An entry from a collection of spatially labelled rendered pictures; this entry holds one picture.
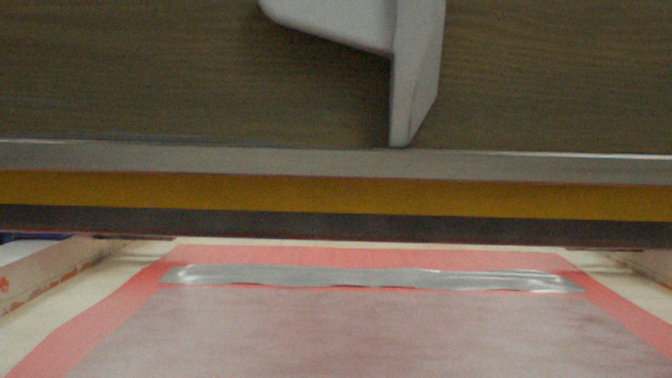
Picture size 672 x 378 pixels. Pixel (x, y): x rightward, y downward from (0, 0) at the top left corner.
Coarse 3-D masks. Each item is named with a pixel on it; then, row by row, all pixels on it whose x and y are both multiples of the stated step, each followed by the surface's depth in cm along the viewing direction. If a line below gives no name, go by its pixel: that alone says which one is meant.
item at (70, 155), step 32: (0, 160) 25; (32, 160) 25; (64, 160) 25; (96, 160) 25; (128, 160) 25; (160, 160) 25; (192, 160) 25; (224, 160) 25; (256, 160) 25; (288, 160) 25; (320, 160) 25; (352, 160) 25; (384, 160) 25; (416, 160) 25; (448, 160) 25; (480, 160) 25; (512, 160) 25; (544, 160) 25; (576, 160) 25; (608, 160) 25; (640, 160) 25
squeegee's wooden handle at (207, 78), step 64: (0, 0) 26; (64, 0) 26; (128, 0) 26; (192, 0) 26; (256, 0) 26; (448, 0) 26; (512, 0) 26; (576, 0) 26; (640, 0) 26; (0, 64) 26; (64, 64) 26; (128, 64) 26; (192, 64) 26; (256, 64) 26; (320, 64) 26; (384, 64) 26; (448, 64) 26; (512, 64) 26; (576, 64) 26; (640, 64) 26; (0, 128) 27; (64, 128) 27; (128, 128) 27; (192, 128) 26; (256, 128) 26; (320, 128) 26; (384, 128) 26; (448, 128) 26; (512, 128) 26; (576, 128) 26; (640, 128) 26
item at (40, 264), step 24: (24, 240) 63; (48, 240) 63; (72, 240) 66; (96, 240) 72; (120, 240) 80; (0, 264) 52; (24, 264) 56; (48, 264) 60; (72, 264) 66; (624, 264) 76; (648, 264) 70; (0, 288) 52; (24, 288) 56; (48, 288) 60; (0, 312) 52
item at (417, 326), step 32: (384, 256) 79; (416, 256) 80; (448, 256) 80; (480, 256) 81; (512, 256) 81; (544, 256) 81; (384, 288) 64; (384, 320) 53; (416, 320) 54; (448, 320) 54; (480, 320) 54; (512, 320) 54; (544, 320) 54; (576, 320) 54; (608, 320) 55; (640, 320) 55; (384, 352) 46; (416, 352) 46; (448, 352) 46; (480, 352) 46; (512, 352) 46; (544, 352) 47; (576, 352) 47; (608, 352) 47; (640, 352) 47
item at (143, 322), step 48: (144, 288) 62; (192, 288) 62; (240, 288) 63; (288, 288) 63; (336, 288) 64; (48, 336) 48; (96, 336) 48; (144, 336) 48; (192, 336) 48; (240, 336) 49; (288, 336) 49; (336, 336) 49
